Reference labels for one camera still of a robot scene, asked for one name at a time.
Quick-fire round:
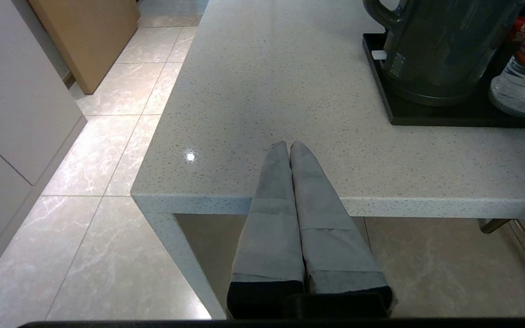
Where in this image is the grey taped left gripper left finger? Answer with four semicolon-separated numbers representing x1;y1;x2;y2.
227;141;305;319

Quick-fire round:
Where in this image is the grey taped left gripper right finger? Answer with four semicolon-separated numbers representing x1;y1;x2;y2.
290;141;395;318

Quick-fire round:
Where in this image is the black electric kettle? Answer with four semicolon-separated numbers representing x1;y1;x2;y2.
363;0;525;108

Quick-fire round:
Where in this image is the metal furniture leg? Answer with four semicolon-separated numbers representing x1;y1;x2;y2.
479;219;512;234

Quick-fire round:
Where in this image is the black serving tray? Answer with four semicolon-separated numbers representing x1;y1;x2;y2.
362;33;525;128

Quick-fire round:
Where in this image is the round white coaster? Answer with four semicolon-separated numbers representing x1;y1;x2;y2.
488;75;525;118

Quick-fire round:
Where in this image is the light wooden door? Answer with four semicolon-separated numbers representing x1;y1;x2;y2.
28;0;140;95

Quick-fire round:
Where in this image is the white tall cabinet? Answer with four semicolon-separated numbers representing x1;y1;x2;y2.
0;0;88;299

